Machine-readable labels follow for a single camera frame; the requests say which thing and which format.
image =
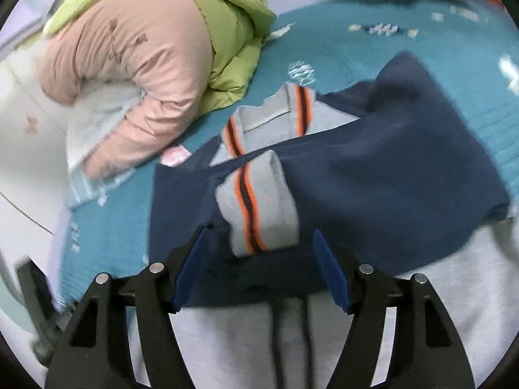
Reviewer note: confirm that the white pillow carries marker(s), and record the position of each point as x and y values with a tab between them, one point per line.
97	117

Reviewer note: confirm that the teal candy-print bed mat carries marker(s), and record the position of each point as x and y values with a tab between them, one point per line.
344	48

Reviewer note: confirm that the pink quilt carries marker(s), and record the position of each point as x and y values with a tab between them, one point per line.
154	69

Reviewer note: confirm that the green quilt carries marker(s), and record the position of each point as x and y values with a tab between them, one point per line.
227	28

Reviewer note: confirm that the white butterfly-print wardrobe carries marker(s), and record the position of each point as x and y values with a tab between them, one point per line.
24	150

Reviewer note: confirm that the dark grey frame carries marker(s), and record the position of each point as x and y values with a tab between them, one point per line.
40	312

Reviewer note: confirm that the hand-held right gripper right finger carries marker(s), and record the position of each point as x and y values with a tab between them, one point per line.
330	271

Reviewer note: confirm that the navy and grey sweater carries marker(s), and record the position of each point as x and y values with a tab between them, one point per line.
365	170

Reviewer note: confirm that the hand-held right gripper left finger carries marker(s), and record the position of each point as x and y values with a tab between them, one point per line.
190	267

